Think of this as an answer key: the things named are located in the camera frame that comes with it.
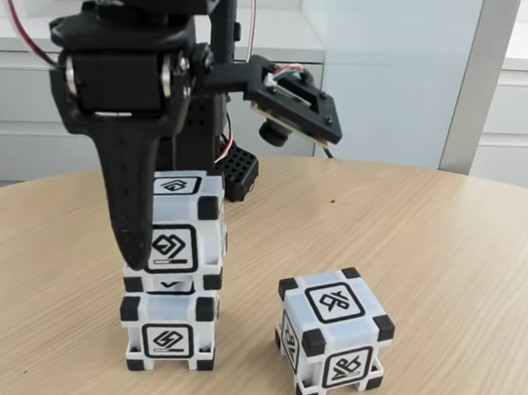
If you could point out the white cube house symbol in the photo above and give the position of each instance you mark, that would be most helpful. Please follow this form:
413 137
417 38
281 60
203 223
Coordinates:
175 242

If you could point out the white cube crossed symbol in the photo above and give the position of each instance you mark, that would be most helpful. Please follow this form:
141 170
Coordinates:
336 334

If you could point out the white low cabinet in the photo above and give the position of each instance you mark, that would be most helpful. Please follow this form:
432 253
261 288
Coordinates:
7 113

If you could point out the white cube lightning symbol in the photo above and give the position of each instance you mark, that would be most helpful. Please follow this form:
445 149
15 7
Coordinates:
170 339

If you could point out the white drawer unit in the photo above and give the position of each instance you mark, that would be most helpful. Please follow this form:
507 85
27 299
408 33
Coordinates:
524 110

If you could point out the black gripper camera module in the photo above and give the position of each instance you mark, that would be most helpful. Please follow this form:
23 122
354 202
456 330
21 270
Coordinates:
302 106

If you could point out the white slanted post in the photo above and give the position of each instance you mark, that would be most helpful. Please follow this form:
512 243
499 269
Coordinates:
482 72

